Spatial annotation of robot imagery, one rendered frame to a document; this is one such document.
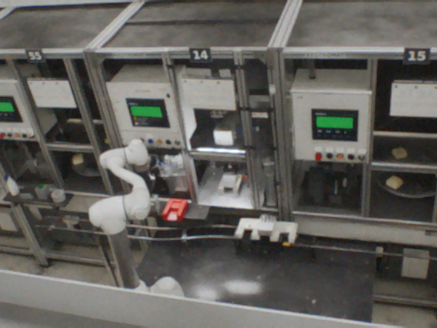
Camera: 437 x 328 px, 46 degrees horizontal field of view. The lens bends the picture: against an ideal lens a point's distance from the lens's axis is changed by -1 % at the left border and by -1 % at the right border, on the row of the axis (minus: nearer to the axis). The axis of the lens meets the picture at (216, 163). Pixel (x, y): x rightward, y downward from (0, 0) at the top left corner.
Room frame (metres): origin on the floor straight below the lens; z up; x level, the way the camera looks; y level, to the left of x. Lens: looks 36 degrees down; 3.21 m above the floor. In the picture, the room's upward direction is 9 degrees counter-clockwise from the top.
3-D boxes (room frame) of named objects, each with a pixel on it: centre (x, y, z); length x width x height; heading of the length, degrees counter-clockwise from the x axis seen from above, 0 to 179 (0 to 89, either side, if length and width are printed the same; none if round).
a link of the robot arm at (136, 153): (2.71, 0.48, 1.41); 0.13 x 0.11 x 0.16; 93
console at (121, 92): (2.89, 0.34, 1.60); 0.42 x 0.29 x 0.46; 69
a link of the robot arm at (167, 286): (2.02, 0.40, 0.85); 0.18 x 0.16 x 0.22; 93
